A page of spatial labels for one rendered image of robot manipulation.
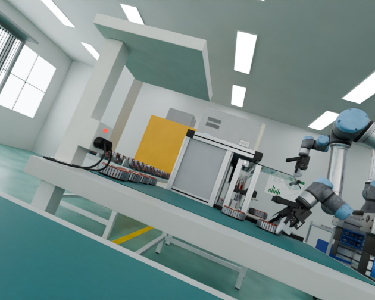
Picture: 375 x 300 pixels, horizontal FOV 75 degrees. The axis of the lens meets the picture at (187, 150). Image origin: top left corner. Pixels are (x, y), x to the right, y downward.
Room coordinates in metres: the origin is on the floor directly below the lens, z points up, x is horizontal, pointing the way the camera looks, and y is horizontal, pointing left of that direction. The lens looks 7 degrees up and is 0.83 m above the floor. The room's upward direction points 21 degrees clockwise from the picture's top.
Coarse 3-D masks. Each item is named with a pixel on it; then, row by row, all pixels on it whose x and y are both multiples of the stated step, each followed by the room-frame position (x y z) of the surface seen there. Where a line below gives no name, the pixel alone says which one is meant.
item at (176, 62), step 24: (96, 24) 0.69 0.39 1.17; (120, 24) 0.67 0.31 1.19; (120, 48) 0.74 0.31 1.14; (144, 48) 0.73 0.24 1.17; (168, 48) 0.67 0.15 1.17; (192, 48) 0.63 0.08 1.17; (96, 72) 0.74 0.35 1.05; (120, 72) 0.79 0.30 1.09; (144, 72) 0.93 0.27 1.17; (168, 72) 0.84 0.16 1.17; (192, 72) 0.77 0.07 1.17; (96, 96) 0.74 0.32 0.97; (72, 120) 0.74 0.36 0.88; (96, 120) 0.71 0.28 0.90; (72, 144) 0.74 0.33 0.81; (96, 144) 0.72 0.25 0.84
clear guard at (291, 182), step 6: (252, 162) 1.38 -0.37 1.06; (252, 168) 1.60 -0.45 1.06; (264, 168) 1.43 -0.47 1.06; (270, 168) 1.36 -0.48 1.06; (270, 174) 1.57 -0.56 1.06; (276, 174) 1.48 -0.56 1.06; (282, 174) 1.40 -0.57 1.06; (288, 174) 1.34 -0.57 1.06; (288, 180) 1.47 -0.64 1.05; (294, 180) 1.35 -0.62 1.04; (288, 186) 1.53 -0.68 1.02; (294, 186) 1.41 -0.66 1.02
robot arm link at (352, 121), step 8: (344, 112) 1.06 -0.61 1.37; (352, 112) 1.04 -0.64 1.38; (360, 112) 1.03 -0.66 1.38; (336, 120) 1.10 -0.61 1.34; (344, 120) 1.05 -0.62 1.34; (352, 120) 1.04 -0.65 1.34; (360, 120) 1.02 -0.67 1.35; (368, 120) 1.02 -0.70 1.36; (336, 128) 1.11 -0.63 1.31; (344, 128) 1.05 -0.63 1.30; (352, 128) 1.03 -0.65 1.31; (360, 128) 1.02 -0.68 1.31; (368, 128) 1.02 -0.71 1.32; (336, 136) 1.17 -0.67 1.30; (344, 136) 1.12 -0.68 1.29; (352, 136) 1.07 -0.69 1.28; (360, 136) 1.04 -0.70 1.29; (368, 136) 1.03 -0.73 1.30; (368, 144) 1.05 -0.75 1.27
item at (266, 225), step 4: (260, 220) 1.10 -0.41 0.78; (264, 220) 1.15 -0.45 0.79; (256, 224) 1.13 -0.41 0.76; (260, 224) 1.09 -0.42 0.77; (264, 224) 1.08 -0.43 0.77; (268, 224) 1.07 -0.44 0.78; (272, 224) 1.07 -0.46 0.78; (264, 228) 1.07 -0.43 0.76; (268, 228) 1.07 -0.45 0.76; (272, 228) 1.06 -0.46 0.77; (272, 232) 1.06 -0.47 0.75; (280, 232) 1.07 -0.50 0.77
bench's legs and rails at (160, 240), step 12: (36, 192) 0.71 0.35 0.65; (48, 192) 0.70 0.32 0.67; (60, 192) 0.73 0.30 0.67; (36, 204) 0.70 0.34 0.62; (48, 204) 0.70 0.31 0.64; (156, 240) 2.44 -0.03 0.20; (168, 240) 2.73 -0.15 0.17; (144, 252) 2.06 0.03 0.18; (156, 252) 2.75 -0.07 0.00; (204, 252) 2.66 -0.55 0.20; (228, 264) 2.60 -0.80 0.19; (240, 276) 2.56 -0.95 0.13
